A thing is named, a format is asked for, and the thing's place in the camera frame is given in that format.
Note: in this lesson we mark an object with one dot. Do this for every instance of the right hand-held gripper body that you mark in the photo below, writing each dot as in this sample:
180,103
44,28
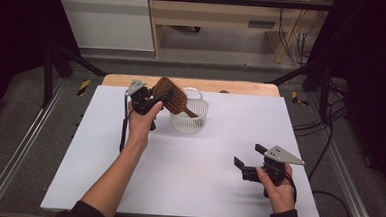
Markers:
282,155

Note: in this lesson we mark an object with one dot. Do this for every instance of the person's right hand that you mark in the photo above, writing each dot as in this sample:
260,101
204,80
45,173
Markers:
281,196

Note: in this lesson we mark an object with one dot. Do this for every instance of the black diagonal frame brace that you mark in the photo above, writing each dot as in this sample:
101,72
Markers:
83,62
293,73

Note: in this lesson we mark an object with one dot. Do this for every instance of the aluminium floor rail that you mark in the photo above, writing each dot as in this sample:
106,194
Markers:
344,166
18,146

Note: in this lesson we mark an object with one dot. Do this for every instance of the person's left hand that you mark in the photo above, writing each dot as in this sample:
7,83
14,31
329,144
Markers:
140,127

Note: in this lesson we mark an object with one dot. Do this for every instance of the white cabinet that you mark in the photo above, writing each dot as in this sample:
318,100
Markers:
108,24

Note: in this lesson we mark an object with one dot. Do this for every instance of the light wooden desk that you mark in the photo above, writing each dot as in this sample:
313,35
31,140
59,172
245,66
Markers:
219,13

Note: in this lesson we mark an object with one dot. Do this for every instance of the light wooden table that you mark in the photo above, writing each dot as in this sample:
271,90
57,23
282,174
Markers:
242,87

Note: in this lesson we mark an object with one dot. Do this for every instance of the black curtain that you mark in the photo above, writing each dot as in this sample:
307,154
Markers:
376,81
14,45

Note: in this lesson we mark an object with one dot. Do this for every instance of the brown wooden paddle hairbrush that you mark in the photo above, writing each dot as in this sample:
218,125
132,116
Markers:
178,99

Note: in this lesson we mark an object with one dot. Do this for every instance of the yellow black hazard tape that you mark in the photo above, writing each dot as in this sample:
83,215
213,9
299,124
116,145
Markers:
84,87
296,98

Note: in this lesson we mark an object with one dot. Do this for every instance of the black frame post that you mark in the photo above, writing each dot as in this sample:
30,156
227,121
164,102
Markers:
324,95
48,81

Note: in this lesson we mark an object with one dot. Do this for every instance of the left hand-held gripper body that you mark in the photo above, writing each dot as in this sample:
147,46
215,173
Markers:
141,97

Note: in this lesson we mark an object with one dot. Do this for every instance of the white plastic slatted basket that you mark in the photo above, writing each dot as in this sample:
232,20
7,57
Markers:
190,123

